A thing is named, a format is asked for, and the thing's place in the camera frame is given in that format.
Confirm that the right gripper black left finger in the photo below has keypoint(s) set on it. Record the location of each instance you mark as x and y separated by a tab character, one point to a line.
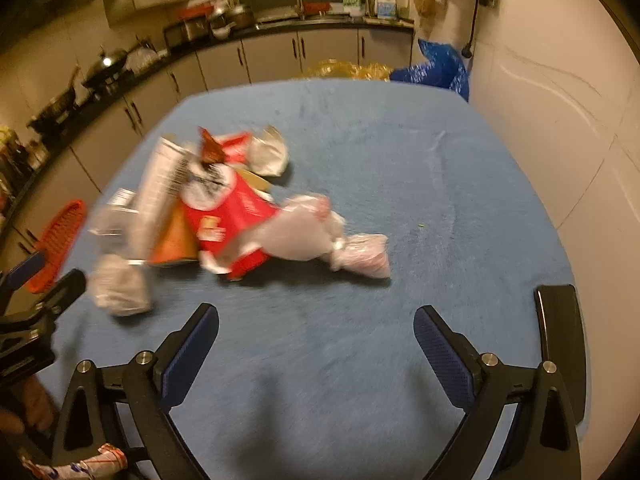
156	381

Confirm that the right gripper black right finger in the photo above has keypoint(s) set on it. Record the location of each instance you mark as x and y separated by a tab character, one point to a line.
479	384

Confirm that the white knitted cloth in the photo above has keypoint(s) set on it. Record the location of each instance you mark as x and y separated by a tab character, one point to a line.
119	286

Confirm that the small white medicine box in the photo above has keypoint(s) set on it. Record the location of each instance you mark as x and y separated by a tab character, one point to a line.
116	216

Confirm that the orange cardboard box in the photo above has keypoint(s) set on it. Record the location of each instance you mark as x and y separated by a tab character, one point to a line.
176	245

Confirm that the red white snack bag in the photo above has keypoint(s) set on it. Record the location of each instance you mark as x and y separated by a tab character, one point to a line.
223	212

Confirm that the clear plastic bag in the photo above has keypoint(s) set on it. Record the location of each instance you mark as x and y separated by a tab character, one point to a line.
306	227

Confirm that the tall white medicine box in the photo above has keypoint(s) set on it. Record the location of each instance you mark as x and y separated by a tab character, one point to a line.
160	185

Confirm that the dark brown snack bag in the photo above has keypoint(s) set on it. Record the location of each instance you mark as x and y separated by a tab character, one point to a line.
211	151

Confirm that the silver red foil wrapper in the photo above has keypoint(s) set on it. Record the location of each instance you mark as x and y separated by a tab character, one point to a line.
264	154

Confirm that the red plastic basket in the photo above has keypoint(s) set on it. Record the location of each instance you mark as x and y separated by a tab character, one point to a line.
56	241

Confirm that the blue table cloth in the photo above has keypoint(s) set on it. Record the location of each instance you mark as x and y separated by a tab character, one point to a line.
316	374

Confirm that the black frying pan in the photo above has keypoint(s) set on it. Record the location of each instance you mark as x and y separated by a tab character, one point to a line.
57	107

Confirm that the black wok with lid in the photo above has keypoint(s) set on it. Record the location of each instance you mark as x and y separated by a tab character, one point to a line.
106	69

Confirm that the blue plastic bag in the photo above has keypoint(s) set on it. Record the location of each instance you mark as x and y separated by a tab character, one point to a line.
442	68

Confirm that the yellow plastic bag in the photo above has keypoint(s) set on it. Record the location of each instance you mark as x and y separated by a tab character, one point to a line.
347	70

